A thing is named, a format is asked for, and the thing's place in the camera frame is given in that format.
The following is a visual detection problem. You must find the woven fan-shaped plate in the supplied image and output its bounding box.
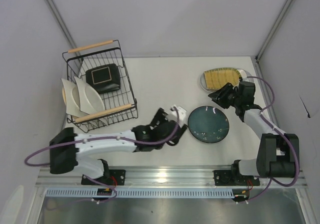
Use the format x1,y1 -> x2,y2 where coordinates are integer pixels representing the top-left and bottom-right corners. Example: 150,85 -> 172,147
202,67 -> 241,90

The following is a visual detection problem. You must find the white rectangular plate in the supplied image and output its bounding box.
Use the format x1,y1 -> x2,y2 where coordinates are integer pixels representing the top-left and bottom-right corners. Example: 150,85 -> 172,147
203,68 -> 248,90

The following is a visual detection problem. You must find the dark blue round plate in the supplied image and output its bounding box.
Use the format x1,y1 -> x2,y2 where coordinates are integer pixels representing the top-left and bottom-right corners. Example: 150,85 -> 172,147
187,106 -> 230,144

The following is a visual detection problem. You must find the black wire dish rack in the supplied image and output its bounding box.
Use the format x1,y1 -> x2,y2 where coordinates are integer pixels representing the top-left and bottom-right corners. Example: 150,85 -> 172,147
62,40 -> 139,133

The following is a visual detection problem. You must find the white square plate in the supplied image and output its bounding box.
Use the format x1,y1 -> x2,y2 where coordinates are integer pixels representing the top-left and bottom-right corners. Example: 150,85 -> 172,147
61,79 -> 86,118
75,77 -> 105,114

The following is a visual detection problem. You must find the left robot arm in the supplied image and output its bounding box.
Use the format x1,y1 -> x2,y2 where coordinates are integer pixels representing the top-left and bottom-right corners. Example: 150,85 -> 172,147
49,106 -> 187,180

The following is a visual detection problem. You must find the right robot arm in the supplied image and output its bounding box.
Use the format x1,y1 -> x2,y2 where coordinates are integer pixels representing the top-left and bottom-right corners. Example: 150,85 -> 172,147
208,81 -> 300,187

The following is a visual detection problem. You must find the black square dish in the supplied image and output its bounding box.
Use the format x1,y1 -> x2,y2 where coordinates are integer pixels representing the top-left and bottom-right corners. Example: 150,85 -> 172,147
85,63 -> 121,94

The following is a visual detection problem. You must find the wooden plate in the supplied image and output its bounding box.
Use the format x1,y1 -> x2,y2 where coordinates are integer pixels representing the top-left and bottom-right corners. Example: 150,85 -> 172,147
62,88 -> 67,105

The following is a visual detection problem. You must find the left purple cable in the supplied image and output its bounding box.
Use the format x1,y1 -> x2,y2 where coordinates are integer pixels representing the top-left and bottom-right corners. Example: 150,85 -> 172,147
24,108 -> 181,206

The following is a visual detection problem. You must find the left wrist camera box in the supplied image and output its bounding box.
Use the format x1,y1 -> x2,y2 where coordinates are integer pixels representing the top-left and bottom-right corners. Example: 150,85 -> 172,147
168,105 -> 187,126

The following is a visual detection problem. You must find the white slotted cable duct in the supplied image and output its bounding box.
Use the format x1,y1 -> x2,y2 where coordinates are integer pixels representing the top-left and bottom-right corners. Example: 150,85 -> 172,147
46,188 -> 235,199

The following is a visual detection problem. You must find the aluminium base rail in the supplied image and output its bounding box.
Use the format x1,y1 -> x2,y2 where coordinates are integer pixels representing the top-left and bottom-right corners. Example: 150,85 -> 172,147
34,166 -> 308,187

